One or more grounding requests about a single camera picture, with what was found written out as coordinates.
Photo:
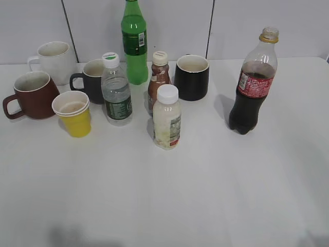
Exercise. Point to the cola bottle red label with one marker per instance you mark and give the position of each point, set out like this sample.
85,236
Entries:
256,77

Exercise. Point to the red ceramic mug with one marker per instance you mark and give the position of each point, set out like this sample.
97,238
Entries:
35,92

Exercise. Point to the yellow paper cup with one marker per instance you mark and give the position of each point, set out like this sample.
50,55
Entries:
72,108

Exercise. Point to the white milky drink bottle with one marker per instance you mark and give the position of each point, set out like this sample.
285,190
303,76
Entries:
167,117

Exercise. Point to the brown drink bottle beige cap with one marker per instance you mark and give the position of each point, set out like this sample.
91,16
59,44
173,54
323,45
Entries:
159,76

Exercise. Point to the black ceramic mug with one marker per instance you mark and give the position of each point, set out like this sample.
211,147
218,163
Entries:
192,77

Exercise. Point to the clear water bottle green label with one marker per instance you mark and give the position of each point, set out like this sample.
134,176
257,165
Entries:
116,91

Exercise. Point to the dark grey ceramic mug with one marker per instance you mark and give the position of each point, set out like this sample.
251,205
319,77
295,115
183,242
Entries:
91,75

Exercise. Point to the green soda bottle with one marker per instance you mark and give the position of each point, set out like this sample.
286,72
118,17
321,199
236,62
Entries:
134,37

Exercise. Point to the white ceramic mug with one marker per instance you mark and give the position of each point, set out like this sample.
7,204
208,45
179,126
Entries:
57,59

